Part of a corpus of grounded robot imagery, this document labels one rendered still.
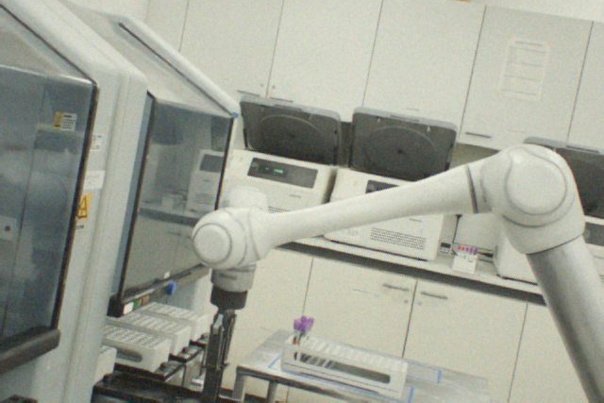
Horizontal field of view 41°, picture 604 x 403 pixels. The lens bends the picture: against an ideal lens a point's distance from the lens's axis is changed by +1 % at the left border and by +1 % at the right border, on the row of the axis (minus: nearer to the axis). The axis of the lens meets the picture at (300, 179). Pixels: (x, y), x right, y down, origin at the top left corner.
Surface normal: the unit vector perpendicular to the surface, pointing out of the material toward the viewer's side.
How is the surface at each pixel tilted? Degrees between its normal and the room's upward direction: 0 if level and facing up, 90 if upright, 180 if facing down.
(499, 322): 90
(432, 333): 90
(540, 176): 86
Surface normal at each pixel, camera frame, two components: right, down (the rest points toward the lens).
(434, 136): -0.25, 0.79
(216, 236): -0.33, 0.11
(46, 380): 0.97, 0.19
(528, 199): -0.15, -0.14
